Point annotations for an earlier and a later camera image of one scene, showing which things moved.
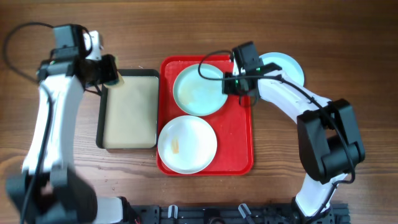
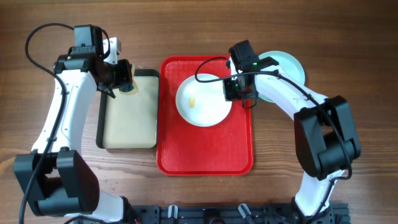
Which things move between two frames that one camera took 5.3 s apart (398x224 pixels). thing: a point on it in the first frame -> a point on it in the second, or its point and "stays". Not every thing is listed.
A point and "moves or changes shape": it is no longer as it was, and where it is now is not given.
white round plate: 187,144 -> 202,104
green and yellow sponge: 118,83 moves or changes shape
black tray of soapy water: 128,117 stays
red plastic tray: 232,124 stays
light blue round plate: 198,96 -> 287,62
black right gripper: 232,88 stays
